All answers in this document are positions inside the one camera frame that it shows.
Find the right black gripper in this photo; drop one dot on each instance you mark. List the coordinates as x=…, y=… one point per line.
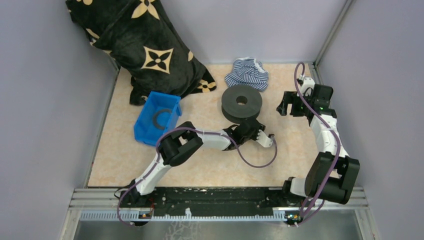
x=289, y=97

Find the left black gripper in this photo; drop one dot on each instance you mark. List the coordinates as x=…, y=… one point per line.
x=261, y=127

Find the black cable spool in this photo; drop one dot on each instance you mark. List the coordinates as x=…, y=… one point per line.
x=241, y=102

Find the blue plastic bin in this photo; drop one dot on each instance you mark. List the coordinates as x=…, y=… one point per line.
x=159, y=115

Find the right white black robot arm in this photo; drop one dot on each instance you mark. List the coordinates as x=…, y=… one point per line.
x=315, y=106

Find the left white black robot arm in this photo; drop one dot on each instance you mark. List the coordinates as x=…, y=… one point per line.
x=176, y=146

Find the blue white striped cloth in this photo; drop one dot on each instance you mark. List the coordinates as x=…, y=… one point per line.
x=250, y=72

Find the black beige floral blanket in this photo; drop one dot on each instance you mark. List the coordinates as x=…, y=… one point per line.
x=139, y=36

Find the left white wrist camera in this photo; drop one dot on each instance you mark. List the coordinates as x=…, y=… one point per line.
x=265, y=140

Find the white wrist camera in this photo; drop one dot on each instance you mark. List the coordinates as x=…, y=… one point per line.
x=265, y=140
x=306, y=82

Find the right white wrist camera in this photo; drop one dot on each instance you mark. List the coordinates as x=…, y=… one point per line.
x=306, y=82

